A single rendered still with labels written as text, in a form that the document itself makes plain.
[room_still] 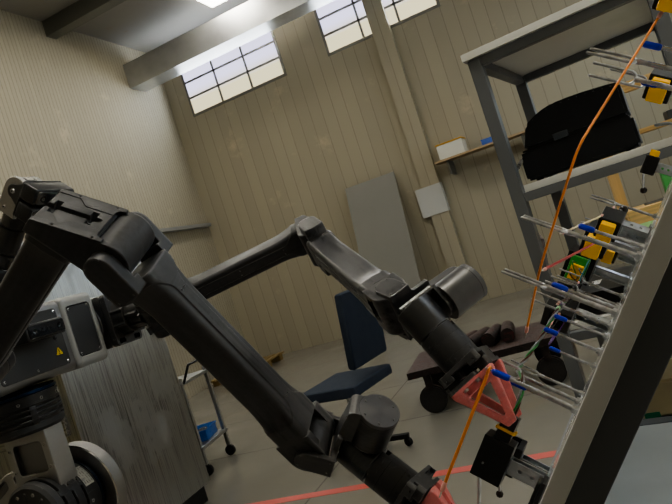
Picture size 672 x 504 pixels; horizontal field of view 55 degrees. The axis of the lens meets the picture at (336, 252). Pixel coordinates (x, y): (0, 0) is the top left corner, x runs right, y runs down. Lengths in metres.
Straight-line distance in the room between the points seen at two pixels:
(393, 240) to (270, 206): 2.53
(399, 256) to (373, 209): 0.94
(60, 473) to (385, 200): 9.55
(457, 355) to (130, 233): 0.45
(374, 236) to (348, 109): 2.24
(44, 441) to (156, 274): 0.65
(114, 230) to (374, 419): 0.41
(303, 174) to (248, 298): 2.57
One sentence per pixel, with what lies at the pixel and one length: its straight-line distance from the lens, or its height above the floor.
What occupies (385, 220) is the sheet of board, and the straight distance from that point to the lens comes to 10.57.
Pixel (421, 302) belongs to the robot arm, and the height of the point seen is 1.34.
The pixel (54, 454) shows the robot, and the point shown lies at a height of 1.24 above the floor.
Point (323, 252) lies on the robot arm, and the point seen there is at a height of 1.45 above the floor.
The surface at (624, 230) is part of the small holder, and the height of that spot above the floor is 1.34.
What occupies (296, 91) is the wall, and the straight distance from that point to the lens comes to 11.58.
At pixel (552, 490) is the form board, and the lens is 0.62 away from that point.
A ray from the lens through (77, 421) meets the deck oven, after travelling 4.26.
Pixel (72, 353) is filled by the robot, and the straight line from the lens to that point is 1.44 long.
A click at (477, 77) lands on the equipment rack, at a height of 1.78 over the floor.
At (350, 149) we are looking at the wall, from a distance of 11.12.
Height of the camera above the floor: 1.43
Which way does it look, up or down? level
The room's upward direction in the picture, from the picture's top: 18 degrees counter-clockwise
